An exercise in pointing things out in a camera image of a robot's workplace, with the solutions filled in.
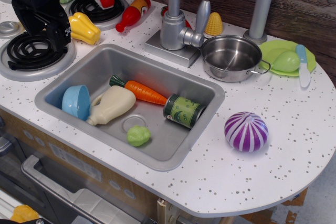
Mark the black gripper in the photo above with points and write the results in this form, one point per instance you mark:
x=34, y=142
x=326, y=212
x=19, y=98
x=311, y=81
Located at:
x=51, y=17

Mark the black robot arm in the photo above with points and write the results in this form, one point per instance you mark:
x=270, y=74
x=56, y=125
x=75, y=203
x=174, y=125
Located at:
x=46, y=38

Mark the green toy broccoli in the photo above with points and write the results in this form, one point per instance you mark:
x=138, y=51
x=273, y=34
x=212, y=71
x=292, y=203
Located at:
x=138, y=135

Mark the stainless steel pot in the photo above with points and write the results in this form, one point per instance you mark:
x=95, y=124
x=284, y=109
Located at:
x=231, y=58

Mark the front black stove burner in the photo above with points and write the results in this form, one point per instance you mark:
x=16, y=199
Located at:
x=35, y=53

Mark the black stove burner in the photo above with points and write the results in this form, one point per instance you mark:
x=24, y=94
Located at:
x=104, y=19
x=35, y=53

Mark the silver stove knob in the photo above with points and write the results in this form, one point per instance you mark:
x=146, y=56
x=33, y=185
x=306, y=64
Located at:
x=10, y=29

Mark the yellow toy bell pepper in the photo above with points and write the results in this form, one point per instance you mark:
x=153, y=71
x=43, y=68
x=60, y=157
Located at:
x=82, y=28

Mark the blue toy bowl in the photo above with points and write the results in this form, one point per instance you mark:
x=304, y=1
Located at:
x=76, y=101

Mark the back black stove burner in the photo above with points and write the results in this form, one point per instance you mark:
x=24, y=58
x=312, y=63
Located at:
x=104, y=19

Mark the cream toy jug bottle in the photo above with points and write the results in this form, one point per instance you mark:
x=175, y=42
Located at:
x=109, y=105

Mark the red toy ketchup bottle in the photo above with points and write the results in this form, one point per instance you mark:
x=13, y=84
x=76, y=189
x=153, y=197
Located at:
x=133, y=13

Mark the orange toy carrot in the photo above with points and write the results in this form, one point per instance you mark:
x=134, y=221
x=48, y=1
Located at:
x=140, y=91

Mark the red toy pepper behind faucet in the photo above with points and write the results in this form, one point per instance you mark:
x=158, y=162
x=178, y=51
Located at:
x=164, y=9

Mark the silver toy faucet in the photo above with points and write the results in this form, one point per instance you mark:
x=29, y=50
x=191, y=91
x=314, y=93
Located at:
x=175, y=41

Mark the green toy can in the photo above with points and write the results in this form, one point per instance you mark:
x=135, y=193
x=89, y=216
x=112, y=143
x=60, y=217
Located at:
x=182, y=110

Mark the yellow object bottom left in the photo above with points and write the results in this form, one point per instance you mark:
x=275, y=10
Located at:
x=24, y=213

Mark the yellow toy corn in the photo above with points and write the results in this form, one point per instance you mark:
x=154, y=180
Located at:
x=214, y=26

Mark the purple striped toy onion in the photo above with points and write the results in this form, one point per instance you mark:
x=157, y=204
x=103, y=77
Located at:
x=246, y=132

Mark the green toy plate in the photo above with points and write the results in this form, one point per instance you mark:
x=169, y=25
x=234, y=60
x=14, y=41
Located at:
x=272, y=49

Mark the grey right support pole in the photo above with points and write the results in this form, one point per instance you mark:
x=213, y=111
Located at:
x=256, y=32

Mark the green toy pear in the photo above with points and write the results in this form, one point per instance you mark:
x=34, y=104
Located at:
x=287, y=61

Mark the blue white toy knife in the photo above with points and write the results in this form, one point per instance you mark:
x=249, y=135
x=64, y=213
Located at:
x=304, y=73

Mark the grey oven door handle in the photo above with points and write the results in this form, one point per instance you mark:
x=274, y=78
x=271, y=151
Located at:
x=76, y=199

